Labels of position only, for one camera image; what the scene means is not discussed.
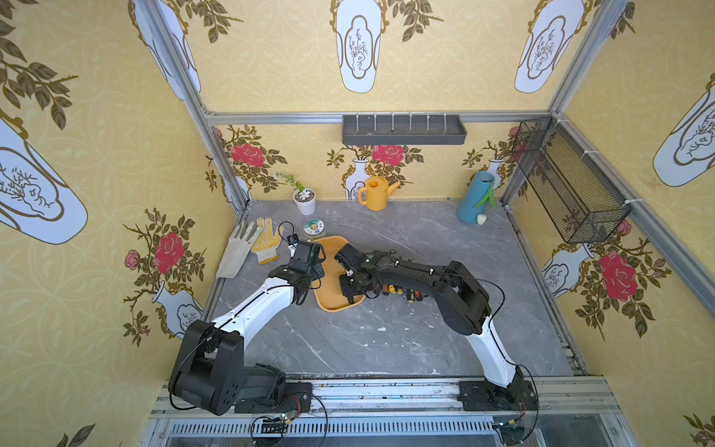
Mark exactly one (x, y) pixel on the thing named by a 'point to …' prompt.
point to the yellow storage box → (327, 291)
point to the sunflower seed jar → (314, 226)
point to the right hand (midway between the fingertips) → (351, 282)
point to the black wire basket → (565, 183)
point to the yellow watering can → (377, 190)
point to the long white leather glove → (239, 244)
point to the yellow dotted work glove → (265, 244)
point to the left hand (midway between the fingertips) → (301, 264)
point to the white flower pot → (305, 201)
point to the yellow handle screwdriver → (391, 289)
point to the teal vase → (475, 196)
